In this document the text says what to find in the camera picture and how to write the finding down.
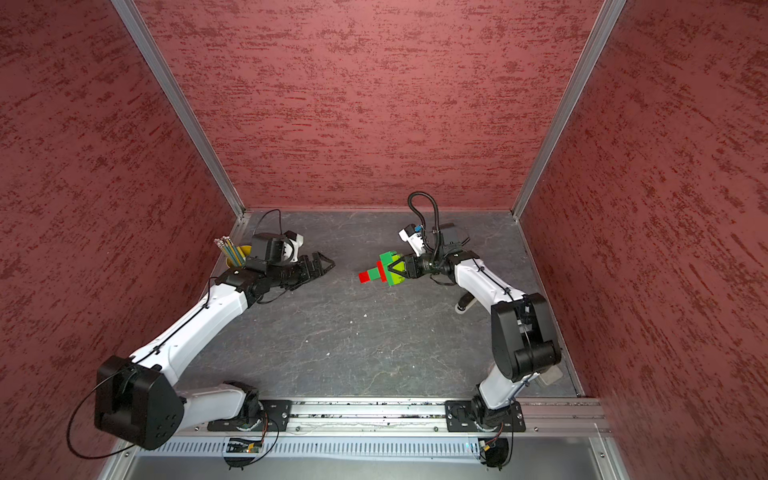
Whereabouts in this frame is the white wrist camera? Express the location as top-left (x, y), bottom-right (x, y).
top-left (399, 224), bottom-right (427, 257)
top-left (283, 230), bottom-right (304, 263)

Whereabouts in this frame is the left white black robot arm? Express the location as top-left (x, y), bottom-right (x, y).
top-left (93, 231), bottom-right (335, 450)

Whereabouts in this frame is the yellow pencil cup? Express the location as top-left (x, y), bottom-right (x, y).
top-left (224, 245), bottom-right (247, 267)

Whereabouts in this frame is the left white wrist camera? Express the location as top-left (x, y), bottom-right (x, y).
top-left (283, 230), bottom-right (304, 263)

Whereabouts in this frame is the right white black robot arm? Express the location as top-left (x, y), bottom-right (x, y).
top-left (385, 224), bottom-right (562, 429)

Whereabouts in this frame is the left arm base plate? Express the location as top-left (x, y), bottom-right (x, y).
top-left (207, 400), bottom-right (293, 434)

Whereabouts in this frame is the white perforated cable duct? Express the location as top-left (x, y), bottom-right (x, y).
top-left (137, 436), bottom-right (481, 462)

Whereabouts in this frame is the grey eraser block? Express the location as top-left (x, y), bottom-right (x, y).
top-left (537, 365), bottom-right (564, 387)

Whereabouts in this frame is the aluminium rail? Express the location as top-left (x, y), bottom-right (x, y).
top-left (128, 397), bottom-right (610, 438)

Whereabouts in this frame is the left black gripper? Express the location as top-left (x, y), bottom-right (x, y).
top-left (268, 252), bottom-right (335, 289)

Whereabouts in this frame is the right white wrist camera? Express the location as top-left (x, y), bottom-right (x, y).
top-left (399, 224), bottom-right (427, 257)

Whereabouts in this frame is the red long lego brick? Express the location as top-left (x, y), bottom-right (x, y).
top-left (376, 260), bottom-right (387, 282)

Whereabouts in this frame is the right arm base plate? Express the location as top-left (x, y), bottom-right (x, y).
top-left (444, 397), bottom-right (526, 433)

